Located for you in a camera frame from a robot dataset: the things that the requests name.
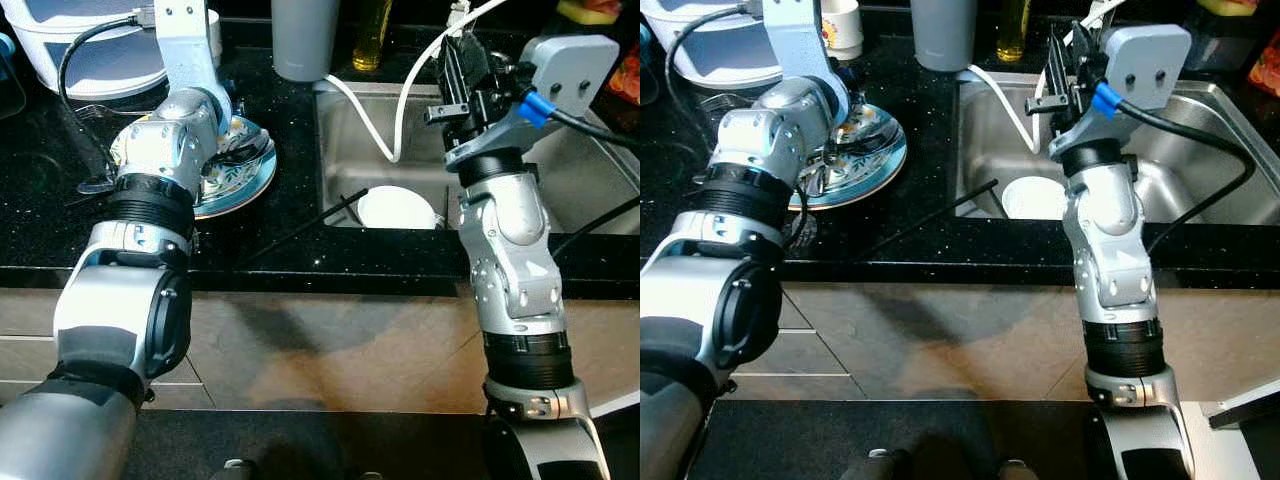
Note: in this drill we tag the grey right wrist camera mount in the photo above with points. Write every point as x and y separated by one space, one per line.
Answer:
1150 62
575 75

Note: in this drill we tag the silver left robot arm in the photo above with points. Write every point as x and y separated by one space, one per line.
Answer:
110 290
700 290

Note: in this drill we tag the blue tape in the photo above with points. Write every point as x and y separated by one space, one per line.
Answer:
535 105
1103 98

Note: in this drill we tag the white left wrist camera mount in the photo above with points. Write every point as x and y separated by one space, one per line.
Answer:
800 45
185 50

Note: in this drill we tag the blue patterned plate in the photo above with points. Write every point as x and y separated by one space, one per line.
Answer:
880 160
250 180

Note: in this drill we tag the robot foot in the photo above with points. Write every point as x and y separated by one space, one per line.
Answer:
365 475
878 465
240 470
1015 470

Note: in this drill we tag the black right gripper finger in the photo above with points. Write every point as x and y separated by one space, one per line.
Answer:
1085 50
475 65
450 75
1055 60

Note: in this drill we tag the thin black stick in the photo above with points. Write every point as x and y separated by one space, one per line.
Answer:
305 226
940 218

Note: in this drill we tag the yellow oil bottle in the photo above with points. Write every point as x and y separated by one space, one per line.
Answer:
1012 35
371 40

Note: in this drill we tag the red package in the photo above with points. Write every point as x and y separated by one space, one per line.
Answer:
1265 75
625 80

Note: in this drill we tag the clear plastic fork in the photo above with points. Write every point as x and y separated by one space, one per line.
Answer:
730 103
100 112

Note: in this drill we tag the white cup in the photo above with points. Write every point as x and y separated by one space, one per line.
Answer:
214 35
843 30

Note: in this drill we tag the stainless steel sink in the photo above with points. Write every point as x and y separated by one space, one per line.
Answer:
590 180
1190 190

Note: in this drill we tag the grey tumbler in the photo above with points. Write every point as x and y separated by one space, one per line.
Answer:
943 35
305 40

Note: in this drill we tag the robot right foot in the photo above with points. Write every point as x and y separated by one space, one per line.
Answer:
365 475
1015 470

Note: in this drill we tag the white bowl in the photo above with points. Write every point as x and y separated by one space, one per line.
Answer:
1035 198
395 208

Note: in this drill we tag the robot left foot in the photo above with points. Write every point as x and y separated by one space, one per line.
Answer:
878 465
240 470

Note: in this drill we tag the dark container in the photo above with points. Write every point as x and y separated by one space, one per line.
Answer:
1225 40

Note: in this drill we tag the black floor mat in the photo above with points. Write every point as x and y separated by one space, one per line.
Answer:
900 430

